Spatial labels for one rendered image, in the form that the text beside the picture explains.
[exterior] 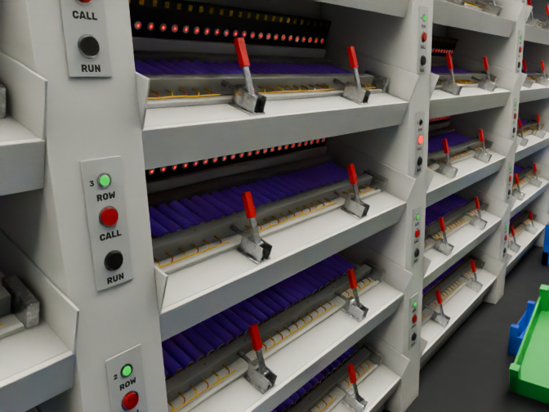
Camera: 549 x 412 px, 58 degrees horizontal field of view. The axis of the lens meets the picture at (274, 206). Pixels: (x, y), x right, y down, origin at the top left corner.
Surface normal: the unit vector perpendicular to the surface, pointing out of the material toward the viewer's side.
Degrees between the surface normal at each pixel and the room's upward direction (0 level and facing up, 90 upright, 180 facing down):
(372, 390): 21
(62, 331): 90
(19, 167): 110
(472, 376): 0
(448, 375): 0
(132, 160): 90
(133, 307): 90
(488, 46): 90
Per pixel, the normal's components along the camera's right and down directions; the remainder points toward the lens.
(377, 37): -0.63, 0.20
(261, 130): 0.74, 0.45
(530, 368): -0.26, -0.83
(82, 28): 0.77, 0.12
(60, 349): 0.24, -0.87
